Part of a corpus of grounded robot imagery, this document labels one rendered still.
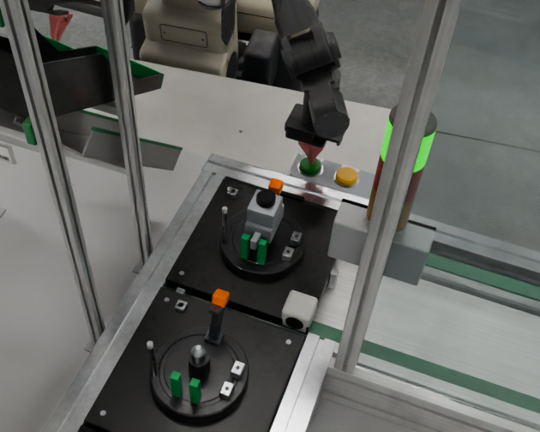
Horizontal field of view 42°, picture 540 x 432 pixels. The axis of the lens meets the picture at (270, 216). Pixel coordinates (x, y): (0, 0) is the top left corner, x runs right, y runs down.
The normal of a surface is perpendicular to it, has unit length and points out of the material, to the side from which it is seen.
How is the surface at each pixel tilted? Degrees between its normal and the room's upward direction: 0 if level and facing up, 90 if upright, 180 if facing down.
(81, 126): 90
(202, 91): 0
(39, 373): 0
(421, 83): 90
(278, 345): 0
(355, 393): 90
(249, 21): 90
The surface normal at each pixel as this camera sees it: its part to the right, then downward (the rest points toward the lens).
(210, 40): -0.24, 0.81
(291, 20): -0.10, 0.33
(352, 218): 0.05, -0.65
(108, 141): 0.86, 0.41
